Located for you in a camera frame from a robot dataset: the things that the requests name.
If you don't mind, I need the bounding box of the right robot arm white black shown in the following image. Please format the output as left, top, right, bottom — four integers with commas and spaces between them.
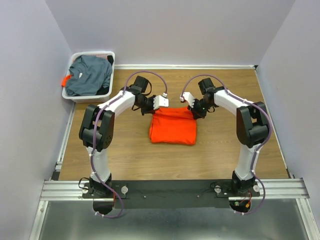
180, 78, 272, 196

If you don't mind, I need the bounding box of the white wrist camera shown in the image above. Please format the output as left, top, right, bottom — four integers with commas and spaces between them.
179, 91, 196, 108
153, 95, 169, 110

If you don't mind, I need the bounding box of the aluminium frame rail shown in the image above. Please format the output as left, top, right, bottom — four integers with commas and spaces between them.
40, 178, 310, 201

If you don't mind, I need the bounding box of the black garment in basket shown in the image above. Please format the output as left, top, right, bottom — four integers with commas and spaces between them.
107, 55, 115, 66

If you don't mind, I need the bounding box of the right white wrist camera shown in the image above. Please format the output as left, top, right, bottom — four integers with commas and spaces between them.
179, 91, 196, 108

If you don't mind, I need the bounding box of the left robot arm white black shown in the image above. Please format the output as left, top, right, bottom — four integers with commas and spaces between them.
79, 76, 155, 198

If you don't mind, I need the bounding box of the white plastic laundry basket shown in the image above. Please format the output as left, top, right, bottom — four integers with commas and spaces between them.
62, 50, 116, 103

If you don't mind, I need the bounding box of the grey blue t shirt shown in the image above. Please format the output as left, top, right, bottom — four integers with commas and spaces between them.
64, 54, 113, 97

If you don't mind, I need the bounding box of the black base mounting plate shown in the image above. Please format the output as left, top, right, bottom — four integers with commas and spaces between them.
78, 179, 261, 214

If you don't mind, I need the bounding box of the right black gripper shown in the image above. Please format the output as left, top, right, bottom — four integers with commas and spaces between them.
187, 97, 214, 120

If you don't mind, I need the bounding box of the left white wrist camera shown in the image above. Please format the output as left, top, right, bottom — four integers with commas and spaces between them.
153, 95, 169, 110

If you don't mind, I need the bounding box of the orange t shirt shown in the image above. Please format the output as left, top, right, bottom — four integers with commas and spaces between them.
149, 107, 197, 146

